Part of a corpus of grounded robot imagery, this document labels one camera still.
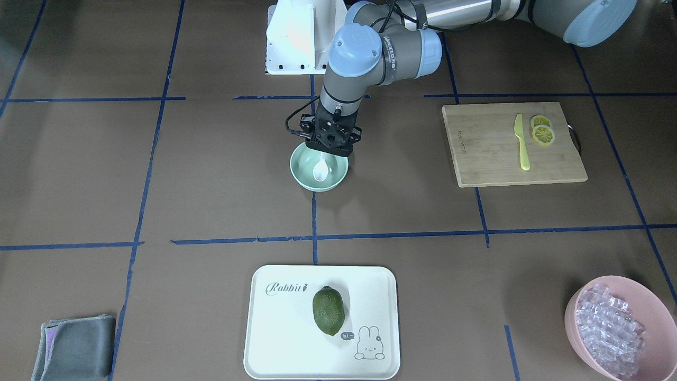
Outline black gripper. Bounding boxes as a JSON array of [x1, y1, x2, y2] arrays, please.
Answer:
[[300, 104, 362, 157]]

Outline white plastic spoon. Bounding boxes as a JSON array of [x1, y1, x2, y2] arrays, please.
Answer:
[[312, 152, 331, 183]]

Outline light green bowl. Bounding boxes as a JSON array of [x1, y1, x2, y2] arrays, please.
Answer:
[[289, 143, 349, 192]]

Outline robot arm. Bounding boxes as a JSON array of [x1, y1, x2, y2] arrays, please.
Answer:
[[293, 1, 637, 157]]

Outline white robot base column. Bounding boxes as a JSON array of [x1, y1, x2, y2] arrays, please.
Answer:
[[266, 1, 347, 75]]

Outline pink bowl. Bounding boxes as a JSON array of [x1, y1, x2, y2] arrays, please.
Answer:
[[564, 276, 676, 380]]

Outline green lime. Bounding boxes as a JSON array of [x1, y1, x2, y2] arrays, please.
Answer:
[[312, 285, 345, 336]]

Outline yellow plastic knife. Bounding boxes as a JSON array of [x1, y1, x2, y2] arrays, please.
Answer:
[[514, 113, 531, 171]]

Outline white rabbit tray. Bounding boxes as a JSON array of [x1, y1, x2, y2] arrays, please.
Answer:
[[243, 265, 401, 380]]

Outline lemon slice upper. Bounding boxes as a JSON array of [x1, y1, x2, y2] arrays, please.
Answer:
[[530, 115, 552, 129]]

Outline lemon slice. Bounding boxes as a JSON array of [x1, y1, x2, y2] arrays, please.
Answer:
[[532, 124, 556, 147], [530, 115, 552, 129]]

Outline lemon slice lower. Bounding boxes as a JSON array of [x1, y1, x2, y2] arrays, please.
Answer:
[[532, 124, 556, 147]]

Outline grey folded cloth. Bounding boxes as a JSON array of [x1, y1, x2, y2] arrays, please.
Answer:
[[31, 314, 116, 380]]

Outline clear ice cubes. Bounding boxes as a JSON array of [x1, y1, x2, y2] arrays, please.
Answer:
[[575, 284, 646, 379]]

